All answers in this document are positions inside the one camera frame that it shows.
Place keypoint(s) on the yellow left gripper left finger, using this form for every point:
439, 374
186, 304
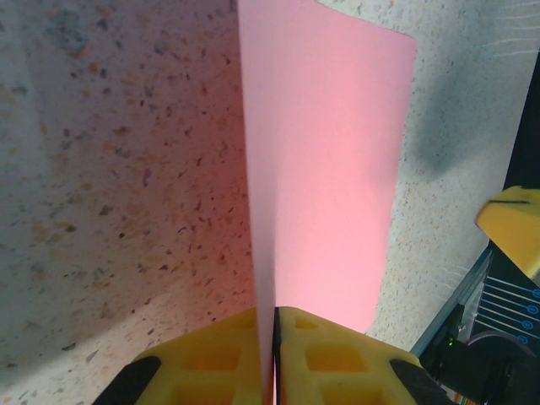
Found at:
202, 358

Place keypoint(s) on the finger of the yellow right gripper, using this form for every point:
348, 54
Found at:
514, 228

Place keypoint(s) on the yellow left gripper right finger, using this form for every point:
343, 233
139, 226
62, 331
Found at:
337, 363

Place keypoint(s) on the pink cloth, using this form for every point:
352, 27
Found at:
320, 169

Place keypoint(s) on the aluminium side rail blue edge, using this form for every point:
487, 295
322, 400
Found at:
464, 287

